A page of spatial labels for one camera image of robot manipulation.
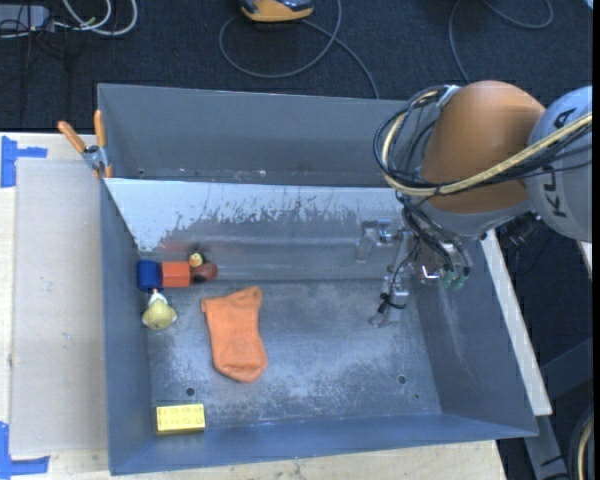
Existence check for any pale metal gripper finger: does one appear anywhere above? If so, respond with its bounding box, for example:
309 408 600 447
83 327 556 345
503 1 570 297
353 219 397 265
368 276 412 329

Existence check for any grey metal bin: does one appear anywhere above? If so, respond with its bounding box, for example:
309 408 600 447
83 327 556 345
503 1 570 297
95 82 540 477

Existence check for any orange sock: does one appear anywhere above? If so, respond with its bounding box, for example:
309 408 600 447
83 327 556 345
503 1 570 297
200 286 270 384

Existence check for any dark red-brown toy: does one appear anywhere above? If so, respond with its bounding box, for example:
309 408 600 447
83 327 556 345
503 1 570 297
189 262 219 285

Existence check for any orange block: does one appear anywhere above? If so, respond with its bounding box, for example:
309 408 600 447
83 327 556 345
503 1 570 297
160 261 193 289

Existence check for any pale yellow toy duck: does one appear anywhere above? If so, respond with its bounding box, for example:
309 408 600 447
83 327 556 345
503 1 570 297
140 290 178 331

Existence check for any blue block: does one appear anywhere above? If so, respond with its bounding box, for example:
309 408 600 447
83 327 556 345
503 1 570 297
135 259 164 292

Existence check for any yellow toy brick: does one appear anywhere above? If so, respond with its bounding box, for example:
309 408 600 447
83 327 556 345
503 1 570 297
155 403 207 436

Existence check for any pale wood flat board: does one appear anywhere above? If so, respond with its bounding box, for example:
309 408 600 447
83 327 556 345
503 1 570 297
8 159 109 462

